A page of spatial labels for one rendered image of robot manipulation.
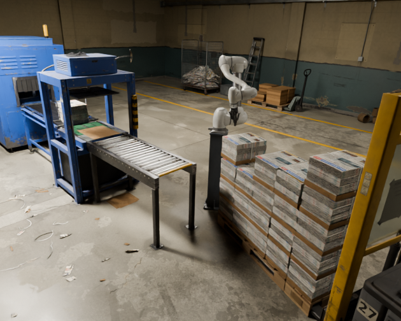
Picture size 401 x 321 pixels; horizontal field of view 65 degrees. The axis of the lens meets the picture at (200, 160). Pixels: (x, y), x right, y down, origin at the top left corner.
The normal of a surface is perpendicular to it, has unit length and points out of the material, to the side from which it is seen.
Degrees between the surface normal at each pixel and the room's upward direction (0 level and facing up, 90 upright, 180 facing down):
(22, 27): 90
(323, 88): 90
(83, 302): 0
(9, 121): 90
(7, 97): 90
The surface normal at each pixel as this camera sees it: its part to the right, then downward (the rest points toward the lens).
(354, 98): -0.70, 0.26
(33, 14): 0.71, 0.29
